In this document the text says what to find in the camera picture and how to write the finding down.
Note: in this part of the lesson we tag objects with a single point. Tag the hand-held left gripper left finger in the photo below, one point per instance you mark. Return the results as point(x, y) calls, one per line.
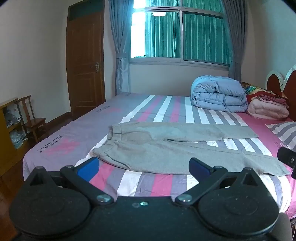
point(89, 167)

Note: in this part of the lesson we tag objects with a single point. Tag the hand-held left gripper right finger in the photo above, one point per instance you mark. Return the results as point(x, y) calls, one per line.
point(199, 168)

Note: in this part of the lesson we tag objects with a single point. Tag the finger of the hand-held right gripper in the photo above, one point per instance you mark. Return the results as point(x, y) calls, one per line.
point(288, 158)

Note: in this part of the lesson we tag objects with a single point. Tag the grey pants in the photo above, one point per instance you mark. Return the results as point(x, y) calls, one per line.
point(150, 153)

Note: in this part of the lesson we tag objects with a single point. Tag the striped pillow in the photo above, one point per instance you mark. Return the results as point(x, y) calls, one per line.
point(283, 132)

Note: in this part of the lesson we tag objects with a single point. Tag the bed with striped sheet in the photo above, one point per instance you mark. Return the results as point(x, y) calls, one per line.
point(69, 129)

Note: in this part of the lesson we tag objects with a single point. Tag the folded pink blanket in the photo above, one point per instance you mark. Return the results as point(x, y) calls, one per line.
point(266, 109)

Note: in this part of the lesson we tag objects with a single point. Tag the small wooden chair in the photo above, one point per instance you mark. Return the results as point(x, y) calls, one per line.
point(34, 121)

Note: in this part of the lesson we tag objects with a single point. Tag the folded light blue duvet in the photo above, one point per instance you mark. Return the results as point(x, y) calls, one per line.
point(217, 95)

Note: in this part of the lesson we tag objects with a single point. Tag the wooden headboard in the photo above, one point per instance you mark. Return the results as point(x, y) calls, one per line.
point(275, 83)

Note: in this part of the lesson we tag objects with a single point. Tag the colourful patterned blanket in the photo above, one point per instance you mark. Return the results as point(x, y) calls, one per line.
point(252, 89)

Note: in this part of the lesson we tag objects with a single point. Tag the yellow wooden cabinet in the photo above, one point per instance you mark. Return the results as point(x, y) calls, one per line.
point(5, 148)

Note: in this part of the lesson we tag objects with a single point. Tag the brown wooden door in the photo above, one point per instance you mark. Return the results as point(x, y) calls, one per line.
point(84, 46)

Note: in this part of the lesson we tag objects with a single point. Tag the grey-blue curtain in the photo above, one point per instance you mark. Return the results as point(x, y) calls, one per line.
point(120, 41)
point(235, 46)

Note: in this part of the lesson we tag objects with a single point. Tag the window with green bars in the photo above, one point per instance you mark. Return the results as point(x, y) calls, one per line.
point(180, 34)

